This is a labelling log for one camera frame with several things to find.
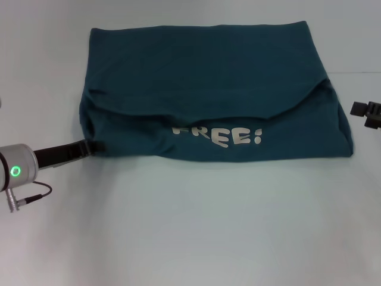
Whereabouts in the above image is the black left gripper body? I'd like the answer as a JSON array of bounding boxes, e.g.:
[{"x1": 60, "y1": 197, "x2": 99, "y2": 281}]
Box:
[{"x1": 32, "y1": 139, "x2": 90, "y2": 168}]

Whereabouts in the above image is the teal blue shirt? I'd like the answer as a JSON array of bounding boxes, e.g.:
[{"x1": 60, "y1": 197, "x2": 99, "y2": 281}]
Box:
[{"x1": 77, "y1": 20, "x2": 355, "y2": 164}]

